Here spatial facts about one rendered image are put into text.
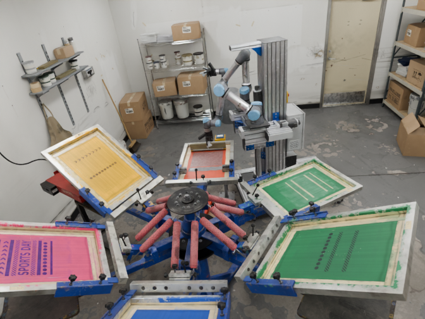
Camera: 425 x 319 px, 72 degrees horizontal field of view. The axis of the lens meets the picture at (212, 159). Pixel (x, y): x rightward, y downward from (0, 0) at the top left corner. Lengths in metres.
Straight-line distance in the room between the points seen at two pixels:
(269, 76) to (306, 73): 3.33
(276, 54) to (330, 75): 3.62
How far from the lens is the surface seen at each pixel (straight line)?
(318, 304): 2.00
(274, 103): 3.35
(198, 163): 3.16
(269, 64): 3.19
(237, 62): 3.47
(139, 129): 6.12
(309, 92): 6.67
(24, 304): 2.47
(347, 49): 6.68
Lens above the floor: 2.62
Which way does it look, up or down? 31 degrees down
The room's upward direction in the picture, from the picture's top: 8 degrees counter-clockwise
